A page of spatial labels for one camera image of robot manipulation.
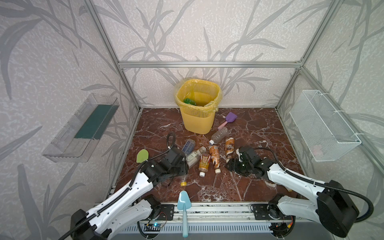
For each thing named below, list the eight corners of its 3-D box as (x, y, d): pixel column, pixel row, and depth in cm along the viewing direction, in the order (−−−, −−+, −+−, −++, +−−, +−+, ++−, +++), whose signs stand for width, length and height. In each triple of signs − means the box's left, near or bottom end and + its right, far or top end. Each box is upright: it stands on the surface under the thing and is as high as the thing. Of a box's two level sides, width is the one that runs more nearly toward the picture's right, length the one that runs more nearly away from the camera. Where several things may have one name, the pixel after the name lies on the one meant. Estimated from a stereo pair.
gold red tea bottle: (196, 176, 86) (196, 173, 83) (200, 156, 94) (200, 153, 91) (206, 178, 86) (206, 175, 82) (210, 158, 94) (210, 154, 90)
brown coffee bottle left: (209, 173, 88) (210, 170, 84) (208, 143, 101) (209, 139, 97) (220, 173, 88) (220, 170, 84) (217, 143, 101) (218, 139, 97)
